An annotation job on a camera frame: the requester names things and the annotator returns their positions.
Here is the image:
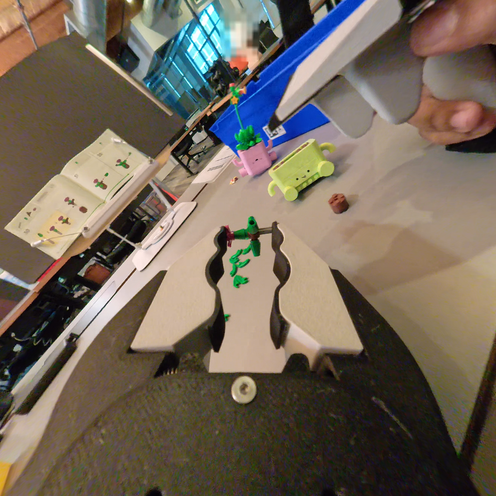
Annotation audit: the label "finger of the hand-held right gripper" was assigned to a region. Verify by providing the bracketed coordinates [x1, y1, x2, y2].
[267, 0, 404, 131]

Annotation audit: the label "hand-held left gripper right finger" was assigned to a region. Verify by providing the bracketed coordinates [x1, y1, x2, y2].
[269, 221, 366, 378]

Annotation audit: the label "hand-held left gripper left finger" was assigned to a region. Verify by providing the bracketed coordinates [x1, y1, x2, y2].
[129, 226, 229, 355]

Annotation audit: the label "toy flower stem assembly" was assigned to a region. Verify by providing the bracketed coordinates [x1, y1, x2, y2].
[223, 216, 274, 258]

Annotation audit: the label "person's right hand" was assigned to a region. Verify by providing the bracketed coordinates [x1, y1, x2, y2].
[407, 0, 496, 147]

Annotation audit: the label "scattered green leaf pieces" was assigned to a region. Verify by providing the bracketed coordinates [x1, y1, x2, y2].
[224, 246, 250, 322]

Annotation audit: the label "white book stand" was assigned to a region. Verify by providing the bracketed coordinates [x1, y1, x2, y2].
[31, 137, 198, 272]

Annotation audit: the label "blue plastic bin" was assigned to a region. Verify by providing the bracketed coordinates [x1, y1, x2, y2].
[209, 0, 367, 146]

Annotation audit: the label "lime green toy cart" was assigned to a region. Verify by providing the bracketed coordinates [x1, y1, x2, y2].
[267, 139, 336, 201]

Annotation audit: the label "pink toy flower pot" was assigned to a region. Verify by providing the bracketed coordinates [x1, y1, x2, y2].
[229, 83, 279, 178]

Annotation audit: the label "white paper sheet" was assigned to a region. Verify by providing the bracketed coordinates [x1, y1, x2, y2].
[192, 145, 235, 184]

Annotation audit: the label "instruction booklet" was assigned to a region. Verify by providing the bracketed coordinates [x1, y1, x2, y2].
[5, 129, 150, 259]

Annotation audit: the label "black monitor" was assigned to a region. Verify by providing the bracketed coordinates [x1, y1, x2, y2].
[0, 31, 187, 285]

